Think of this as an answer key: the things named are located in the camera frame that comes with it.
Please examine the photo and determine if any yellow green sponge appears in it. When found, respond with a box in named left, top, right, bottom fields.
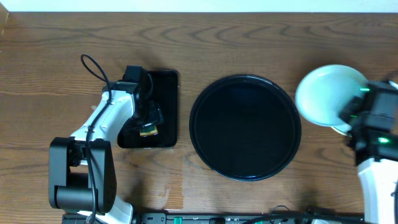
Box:
left=139, top=125, right=159, bottom=138

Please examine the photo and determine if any yellow plate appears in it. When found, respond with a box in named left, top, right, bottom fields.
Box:
left=331, top=124, right=351, bottom=136

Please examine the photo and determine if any light blue plate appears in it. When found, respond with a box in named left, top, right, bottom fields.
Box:
left=331, top=80, right=397, bottom=136
left=295, top=65, right=368, bottom=127

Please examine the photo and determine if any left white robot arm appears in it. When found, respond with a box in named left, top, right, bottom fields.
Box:
left=49, top=82, right=156, bottom=223

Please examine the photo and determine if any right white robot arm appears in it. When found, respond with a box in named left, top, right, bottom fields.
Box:
left=339, top=96, right=397, bottom=223

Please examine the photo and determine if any black rectangular tray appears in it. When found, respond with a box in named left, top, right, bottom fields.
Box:
left=117, top=70, right=178, bottom=149

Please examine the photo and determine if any round black tray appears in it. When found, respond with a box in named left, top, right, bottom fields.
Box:
left=189, top=75, right=302, bottom=182

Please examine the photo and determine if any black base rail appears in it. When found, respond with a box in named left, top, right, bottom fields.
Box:
left=61, top=205, right=366, bottom=224

